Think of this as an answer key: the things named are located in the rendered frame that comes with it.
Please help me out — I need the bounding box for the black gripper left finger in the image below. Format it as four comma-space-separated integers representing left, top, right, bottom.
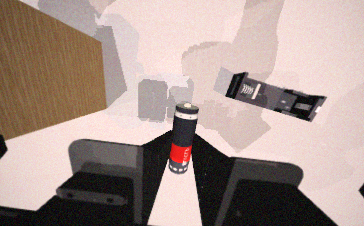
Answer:
68, 130, 173, 225

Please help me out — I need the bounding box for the black and red battery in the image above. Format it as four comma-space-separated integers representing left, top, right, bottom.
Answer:
168, 103, 199, 175

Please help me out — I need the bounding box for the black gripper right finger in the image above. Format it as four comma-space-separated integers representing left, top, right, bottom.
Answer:
191, 133, 304, 226

